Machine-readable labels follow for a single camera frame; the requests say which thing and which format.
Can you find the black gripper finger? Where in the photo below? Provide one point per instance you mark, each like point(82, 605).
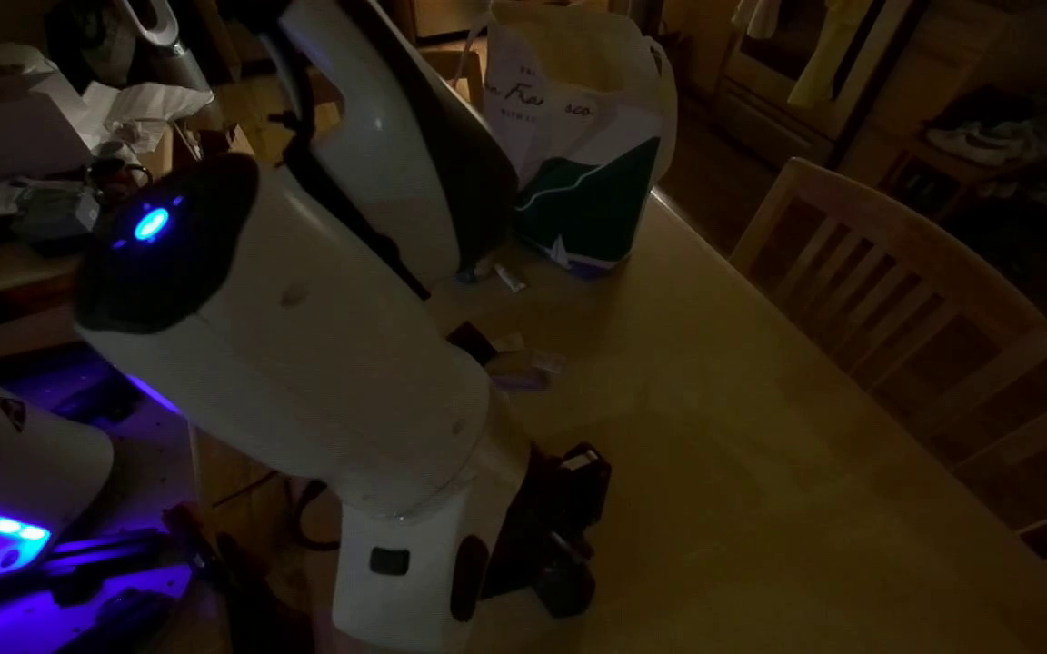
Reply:
point(547, 590)
point(584, 578)

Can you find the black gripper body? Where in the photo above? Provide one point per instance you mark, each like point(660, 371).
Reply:
point(536, 531)

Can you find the small labelled stick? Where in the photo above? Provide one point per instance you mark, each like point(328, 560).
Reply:
point(527, 377)

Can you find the small white tag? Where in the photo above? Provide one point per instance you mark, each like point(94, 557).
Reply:
point(510, 279)

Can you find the white shopping bag green print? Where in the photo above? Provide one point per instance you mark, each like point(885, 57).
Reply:
point(584, 121)

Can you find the brown cardboard box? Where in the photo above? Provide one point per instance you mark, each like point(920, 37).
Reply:
point(253, 140)

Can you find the white dome cover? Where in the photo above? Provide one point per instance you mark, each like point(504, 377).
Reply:
point(15, 458)

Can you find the yellow hanging cloth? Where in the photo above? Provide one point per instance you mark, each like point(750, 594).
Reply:
point(845, 49)

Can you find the wooden side table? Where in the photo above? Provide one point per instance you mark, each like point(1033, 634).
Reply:
point(15, 275)

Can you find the dark electronic device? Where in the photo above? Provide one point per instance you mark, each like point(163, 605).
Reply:
point(33, 212)

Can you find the white crumpled paper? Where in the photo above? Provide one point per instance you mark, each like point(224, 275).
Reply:
point(28, 121)

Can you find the grey vacuum cleaner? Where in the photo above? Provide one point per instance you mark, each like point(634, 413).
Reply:
point(100, 42)

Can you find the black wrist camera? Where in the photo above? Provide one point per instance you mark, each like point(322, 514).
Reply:
point(584, 475)

